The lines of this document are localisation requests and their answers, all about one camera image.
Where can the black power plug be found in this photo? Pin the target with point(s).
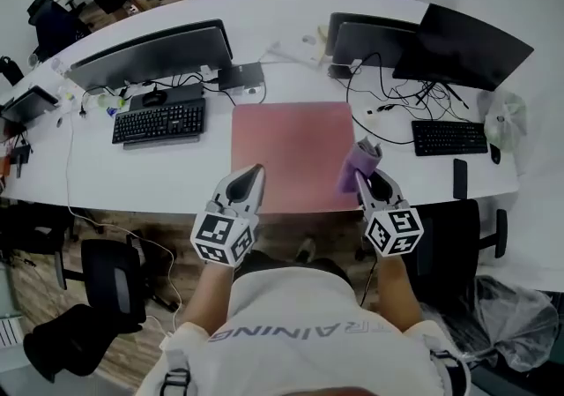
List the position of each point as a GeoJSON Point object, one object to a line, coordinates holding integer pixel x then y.
{"type": "Point", "coordinates": [82, 112]}

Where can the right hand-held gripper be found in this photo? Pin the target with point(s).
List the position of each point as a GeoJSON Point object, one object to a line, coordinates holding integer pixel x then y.
{"type": "Point", "coordinates": [394, 233]}

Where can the pink desk mat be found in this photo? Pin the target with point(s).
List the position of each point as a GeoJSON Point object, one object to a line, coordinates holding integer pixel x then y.
{"type": "Point", "coordinates": [295, 147]}

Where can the person's right white shoe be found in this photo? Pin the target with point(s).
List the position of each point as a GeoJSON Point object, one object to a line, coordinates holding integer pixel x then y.
{"type": "Point", "coordinates": [305, 248]}

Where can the person's left forearm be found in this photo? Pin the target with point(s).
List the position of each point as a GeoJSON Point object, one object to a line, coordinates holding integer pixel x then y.
{"type": "Point", "coordinates": [207, 297]}

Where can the wide black curved monitor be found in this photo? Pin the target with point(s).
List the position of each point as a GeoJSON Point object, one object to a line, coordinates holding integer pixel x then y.
{"type": "Point", "coordinates": [150, 57]}
{"type": "Point", "coordinates": [198, 25]}

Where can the black rectangular mat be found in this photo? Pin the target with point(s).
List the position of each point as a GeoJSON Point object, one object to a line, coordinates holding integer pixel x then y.
{"type": "Point", "coordinates": [189, 92]}

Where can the small green bottle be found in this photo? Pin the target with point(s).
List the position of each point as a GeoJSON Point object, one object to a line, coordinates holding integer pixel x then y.
{"type": "Point", "coordinates": [109, 101]}

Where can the person's right forearm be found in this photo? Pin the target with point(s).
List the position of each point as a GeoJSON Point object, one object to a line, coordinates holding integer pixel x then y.
{"type": "Point", "coordinates": [398, 297]}

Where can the white flat box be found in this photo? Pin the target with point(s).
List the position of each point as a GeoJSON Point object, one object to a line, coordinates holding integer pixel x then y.
{"type": "Point", "coordinates": [295, 52]}

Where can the small white adapter box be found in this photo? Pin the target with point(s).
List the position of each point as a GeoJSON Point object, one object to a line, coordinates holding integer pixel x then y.
{"type": "Point", "coordinates": [372, 116]}

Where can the person's dark trousers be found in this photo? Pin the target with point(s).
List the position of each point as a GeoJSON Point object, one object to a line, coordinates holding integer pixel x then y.
{"type": "Point", "coordinates": [273, 259]}

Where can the black docking box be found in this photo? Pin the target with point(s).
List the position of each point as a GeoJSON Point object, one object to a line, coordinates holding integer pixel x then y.
{"type": "Point", "coordinates": [240, 74]}

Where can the dark office chair with jacket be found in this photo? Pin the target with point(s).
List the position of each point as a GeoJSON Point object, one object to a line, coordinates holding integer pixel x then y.
{"type": "Point", "coordinates": [55, 28]}

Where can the small black gadget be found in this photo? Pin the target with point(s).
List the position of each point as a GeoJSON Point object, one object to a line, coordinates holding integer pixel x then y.
{"type": "Point", "coordinates": [21, 154]}

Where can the grey laptop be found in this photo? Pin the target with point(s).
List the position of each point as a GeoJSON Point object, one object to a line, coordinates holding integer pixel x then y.
{"type": "Point", "coordinates": [31, 104]}

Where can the large black flat monitor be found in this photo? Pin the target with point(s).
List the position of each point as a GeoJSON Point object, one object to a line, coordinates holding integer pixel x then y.
{"type": "Point", "coordinates": [462, 48]}

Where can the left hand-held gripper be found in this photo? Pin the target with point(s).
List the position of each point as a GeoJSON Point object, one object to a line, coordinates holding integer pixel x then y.
{"type": "Point", "coordinates": [218, 231]}

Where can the dark grey monitor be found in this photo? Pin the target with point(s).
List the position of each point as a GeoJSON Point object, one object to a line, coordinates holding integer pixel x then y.
{"type": "Point", "coordinates": [374, 43]}
{"type": "Point", "coordinates": [352, 17]}

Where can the black bag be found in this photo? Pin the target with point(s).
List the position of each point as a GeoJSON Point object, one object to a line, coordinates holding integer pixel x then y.
{"type": "Point", "coordinates": [75, 343]}

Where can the black computer mouse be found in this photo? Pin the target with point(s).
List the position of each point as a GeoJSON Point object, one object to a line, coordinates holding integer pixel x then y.
{"type": "Point", "coordinates": [154, 98]}
{"type": "Point", "coordinates": [495, 154]}

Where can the person's white shirt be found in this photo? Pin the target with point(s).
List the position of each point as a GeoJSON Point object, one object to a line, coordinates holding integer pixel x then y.
{"type": "Point", "coordinates": [299, 332]}

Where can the clear plastic bag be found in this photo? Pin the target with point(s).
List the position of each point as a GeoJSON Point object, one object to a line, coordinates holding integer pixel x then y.
{"type": "Point", "coordinates": [506, 121]}

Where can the black flask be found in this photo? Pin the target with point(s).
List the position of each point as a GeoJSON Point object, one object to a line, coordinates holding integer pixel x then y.
{"type": "Point", "coordinates": [11, 72]}

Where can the small black box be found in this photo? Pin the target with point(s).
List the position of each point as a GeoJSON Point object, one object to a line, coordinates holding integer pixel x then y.
{"type": "Point", "coordinates": [339, 71]}

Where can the purple cloth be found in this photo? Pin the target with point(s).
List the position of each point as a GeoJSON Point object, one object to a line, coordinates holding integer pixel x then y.
{"type": "Point", "coordinates": [352, 165]}

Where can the plastic-covered black office chair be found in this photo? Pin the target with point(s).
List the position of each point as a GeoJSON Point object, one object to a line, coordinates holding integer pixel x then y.
{"type": "Point", "coordinates": [458, 231]}

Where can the black slim keyboard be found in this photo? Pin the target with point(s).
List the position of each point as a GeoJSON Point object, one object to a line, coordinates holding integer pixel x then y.
{"type": "Point", "coordinates": [449, 137]}

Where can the black smartphone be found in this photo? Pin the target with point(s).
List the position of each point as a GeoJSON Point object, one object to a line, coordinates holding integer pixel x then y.
{"type": "Point", "coordinates": [460, 178]}

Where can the black full-size keyboard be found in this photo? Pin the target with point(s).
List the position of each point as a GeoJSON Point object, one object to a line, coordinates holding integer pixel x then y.
{"type": "Point", "coordinates": [158, 121]}

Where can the orange box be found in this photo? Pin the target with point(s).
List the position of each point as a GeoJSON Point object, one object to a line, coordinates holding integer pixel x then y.
{"type": "Point", "coordinates": [3, 167]}

